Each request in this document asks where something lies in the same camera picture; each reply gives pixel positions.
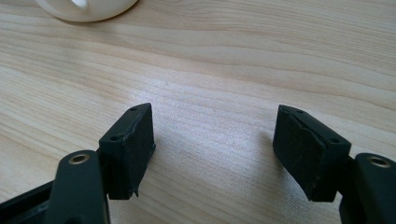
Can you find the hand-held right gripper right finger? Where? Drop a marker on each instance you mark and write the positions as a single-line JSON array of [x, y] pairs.
[[306, 152]]

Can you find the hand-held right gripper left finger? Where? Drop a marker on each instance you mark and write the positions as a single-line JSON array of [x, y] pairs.
[[127, 155]]

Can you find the cream ceramic cup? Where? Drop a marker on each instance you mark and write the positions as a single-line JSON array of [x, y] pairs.
[[93, 11]]

